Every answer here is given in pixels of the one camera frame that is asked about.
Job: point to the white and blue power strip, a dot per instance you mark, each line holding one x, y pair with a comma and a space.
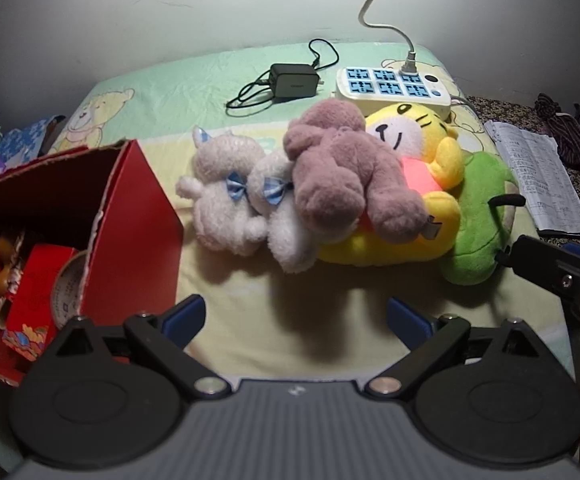
395, 102

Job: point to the bear print cloth covered desktop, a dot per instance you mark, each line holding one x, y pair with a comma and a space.
320, 310

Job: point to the small red gift box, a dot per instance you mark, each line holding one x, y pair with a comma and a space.
34, 290

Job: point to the dark striped cloth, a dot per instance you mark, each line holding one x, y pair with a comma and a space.
565, 130

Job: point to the mauve plush teddy bear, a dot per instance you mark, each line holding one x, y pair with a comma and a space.
330, 175

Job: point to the blue floral cloth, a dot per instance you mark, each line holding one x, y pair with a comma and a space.
24, 137

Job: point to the yellow plush tiger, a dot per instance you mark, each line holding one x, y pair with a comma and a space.
410, 130

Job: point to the orange toy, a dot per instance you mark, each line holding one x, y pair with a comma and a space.
2, 265

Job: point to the white plush rabbit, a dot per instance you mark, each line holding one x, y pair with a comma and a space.
219, 205
285, 240

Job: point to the handwritten notebook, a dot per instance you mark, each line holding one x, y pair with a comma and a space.
540, 175

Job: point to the speckled brown blanket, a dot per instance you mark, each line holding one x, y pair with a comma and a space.
510, 110

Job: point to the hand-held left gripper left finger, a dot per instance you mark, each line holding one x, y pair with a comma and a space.
187, 315

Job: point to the red cardboard box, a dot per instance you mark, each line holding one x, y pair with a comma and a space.
139, 240

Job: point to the green plush toy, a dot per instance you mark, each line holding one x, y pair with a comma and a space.
475, 220

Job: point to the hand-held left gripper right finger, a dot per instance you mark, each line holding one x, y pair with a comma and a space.
407, 322

